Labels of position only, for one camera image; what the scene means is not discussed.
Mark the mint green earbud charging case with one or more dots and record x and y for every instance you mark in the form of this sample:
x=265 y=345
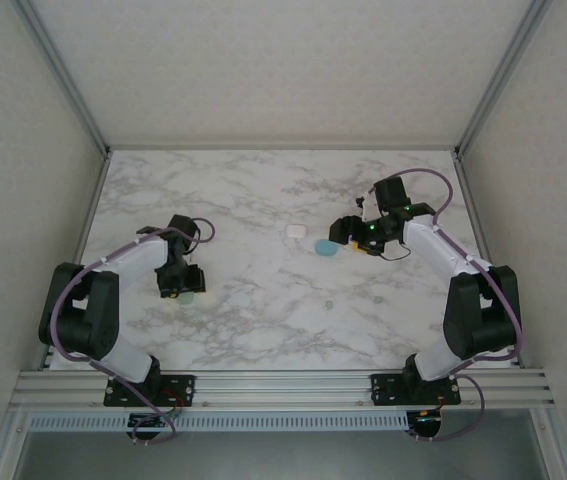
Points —
x=187 y=300

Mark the blue earbud charging case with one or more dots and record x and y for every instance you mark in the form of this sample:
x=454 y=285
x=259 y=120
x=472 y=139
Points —
x=326 y=248

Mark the white earbud charging case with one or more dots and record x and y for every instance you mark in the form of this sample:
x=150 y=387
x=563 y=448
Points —
x=295 y=231

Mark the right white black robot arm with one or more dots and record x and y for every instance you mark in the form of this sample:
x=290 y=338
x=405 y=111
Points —
x=438 y=245

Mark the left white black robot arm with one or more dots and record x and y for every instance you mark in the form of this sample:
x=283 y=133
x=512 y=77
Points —
x=128 y=255

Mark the small electronics board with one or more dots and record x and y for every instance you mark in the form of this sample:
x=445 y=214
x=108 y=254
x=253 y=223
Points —
x=145 y=422
x=428 y=425

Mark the aluminium side edge rail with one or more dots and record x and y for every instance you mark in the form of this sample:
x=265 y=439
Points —
x=476 y=220
x=87 y=220

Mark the aluminium back edge rail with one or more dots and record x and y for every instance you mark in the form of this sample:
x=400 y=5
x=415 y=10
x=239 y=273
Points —
x=283 y=148

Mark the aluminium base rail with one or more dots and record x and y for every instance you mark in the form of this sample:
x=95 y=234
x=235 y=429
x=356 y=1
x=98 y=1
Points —
x=283 y=387

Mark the aluminium frame post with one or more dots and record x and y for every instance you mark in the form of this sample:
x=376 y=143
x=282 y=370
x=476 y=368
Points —
x=67 y=80
x=499 y=80

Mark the aluminium frame leg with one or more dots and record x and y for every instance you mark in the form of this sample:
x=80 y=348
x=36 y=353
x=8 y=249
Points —
x=9 y=445
x=555 y=445

